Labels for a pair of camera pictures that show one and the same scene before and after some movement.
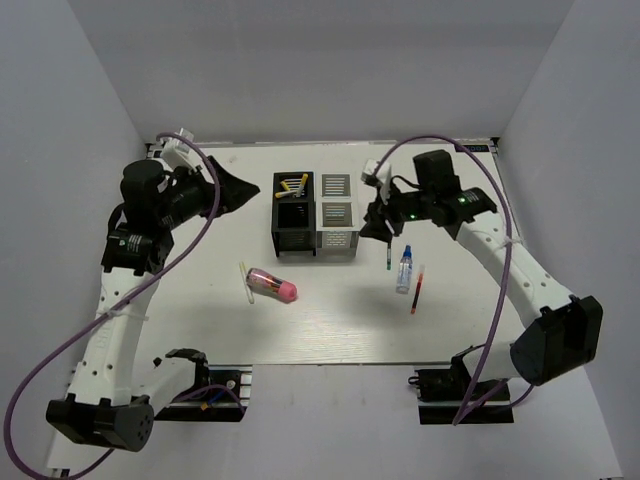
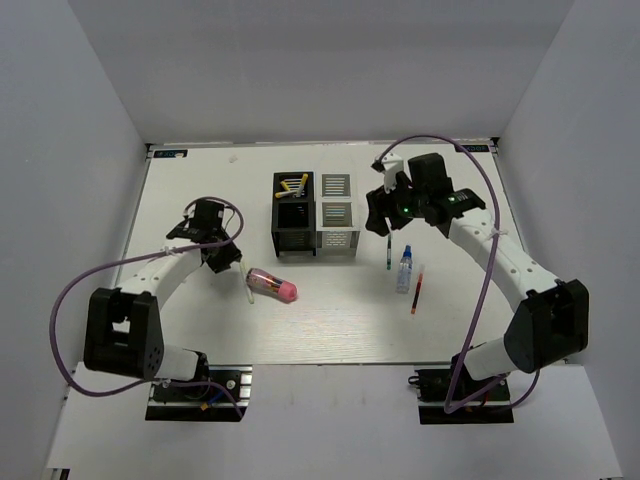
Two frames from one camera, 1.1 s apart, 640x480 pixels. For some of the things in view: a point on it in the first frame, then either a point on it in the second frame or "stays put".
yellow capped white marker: x=285 y=193 stays put
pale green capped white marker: x=245 y=281 stays put
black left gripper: x=233 y=192 to x=220 y=265
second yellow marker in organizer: x=301 y=186 stays put
